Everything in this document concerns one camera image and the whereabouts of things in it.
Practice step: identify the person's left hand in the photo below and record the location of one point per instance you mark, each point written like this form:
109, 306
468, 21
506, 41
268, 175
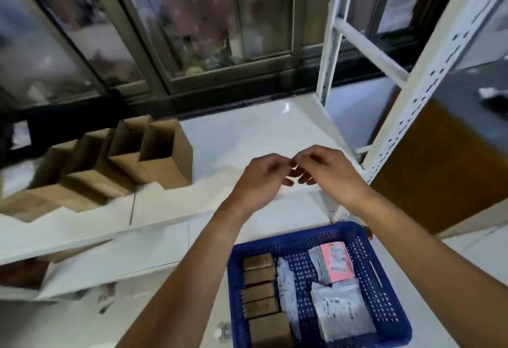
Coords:
258, 185

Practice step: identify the person's right hand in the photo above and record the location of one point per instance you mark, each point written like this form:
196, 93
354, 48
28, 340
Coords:
337, 173

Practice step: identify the white mailer bag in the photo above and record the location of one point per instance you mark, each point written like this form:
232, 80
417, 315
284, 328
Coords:
341, 312

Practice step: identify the light pink mailer bag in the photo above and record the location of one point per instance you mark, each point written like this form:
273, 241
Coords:
337, 264

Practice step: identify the person's left forearm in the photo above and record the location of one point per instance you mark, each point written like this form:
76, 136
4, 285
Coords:
186, 288

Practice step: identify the light blue mailer bag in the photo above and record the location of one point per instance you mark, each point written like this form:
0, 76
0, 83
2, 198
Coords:
317, 268

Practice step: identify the small clear bottle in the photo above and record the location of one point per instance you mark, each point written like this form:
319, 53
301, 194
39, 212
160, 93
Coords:
223, 332

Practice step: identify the white metal shelf rack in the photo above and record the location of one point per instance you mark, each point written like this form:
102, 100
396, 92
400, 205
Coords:
246, 133

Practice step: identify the cardboard carton with white label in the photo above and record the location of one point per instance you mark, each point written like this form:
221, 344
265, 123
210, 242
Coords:
27, 209

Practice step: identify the blue plastic basket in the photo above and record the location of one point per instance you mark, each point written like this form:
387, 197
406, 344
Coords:
397, 320

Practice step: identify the person's right forearm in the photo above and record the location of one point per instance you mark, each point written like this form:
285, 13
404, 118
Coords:
436, 272

